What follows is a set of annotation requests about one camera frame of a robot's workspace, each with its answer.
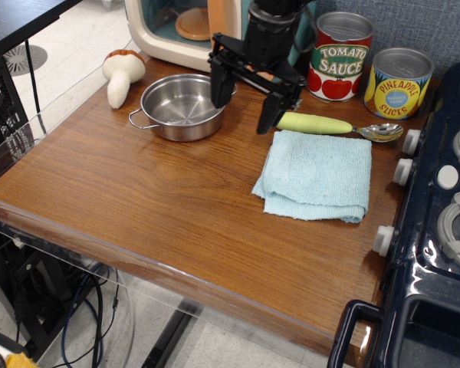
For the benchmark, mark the black desk at left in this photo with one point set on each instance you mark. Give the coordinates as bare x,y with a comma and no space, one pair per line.
19,21

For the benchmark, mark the white stove knob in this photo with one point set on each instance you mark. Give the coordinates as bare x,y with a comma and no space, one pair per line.
402,171
382,240
411,141

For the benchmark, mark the white stove knob lower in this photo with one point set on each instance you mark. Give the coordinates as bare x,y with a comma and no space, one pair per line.
382,240

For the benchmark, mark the clear acrylic barrier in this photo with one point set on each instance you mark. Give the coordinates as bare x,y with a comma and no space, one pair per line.
87,187

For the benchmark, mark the tomato sauce can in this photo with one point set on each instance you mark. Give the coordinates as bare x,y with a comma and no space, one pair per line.
339,55

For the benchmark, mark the pineapple slices can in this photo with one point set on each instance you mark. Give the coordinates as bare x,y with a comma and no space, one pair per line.
398,81

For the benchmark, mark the white stove knob middle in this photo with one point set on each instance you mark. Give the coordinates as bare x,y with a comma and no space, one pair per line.
402,171

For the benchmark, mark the silver metal pot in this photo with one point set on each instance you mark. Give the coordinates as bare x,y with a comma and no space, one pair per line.
178,108

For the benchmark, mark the teal toy microwave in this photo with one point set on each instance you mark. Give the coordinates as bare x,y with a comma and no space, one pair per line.
181,32

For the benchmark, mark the plush white mushroom toy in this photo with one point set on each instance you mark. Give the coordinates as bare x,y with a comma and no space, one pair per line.
122,68

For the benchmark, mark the dark blue toy stove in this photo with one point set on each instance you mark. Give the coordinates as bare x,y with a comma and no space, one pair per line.
417,323

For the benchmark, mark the light blue towel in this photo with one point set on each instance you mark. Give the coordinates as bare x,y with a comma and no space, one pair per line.
311,177

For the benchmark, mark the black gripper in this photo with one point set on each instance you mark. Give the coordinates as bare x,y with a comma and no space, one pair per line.
261,60

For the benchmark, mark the white stove knob upper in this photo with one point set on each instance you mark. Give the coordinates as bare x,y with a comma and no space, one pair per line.
411,141

